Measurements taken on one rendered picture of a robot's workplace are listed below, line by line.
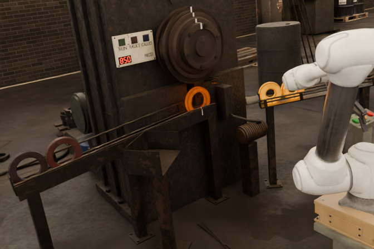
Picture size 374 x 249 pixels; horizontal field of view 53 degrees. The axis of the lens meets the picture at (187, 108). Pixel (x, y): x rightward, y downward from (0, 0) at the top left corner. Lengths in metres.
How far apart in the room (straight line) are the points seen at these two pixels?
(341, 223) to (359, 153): 0.32
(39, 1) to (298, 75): 6.92
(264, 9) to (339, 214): 5.27
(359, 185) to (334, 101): 0.46
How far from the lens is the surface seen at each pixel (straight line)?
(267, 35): 4.99
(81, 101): 3.37
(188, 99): 2.39
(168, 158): 2.04
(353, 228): 1.83
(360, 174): 1.75
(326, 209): 1.87
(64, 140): 2.09
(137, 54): 2.30
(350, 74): 1.36
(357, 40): 1.33
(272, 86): 2.64
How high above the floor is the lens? 1.45
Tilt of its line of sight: 18 degrees down
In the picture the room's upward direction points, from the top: 7 degrees counter-clockwise
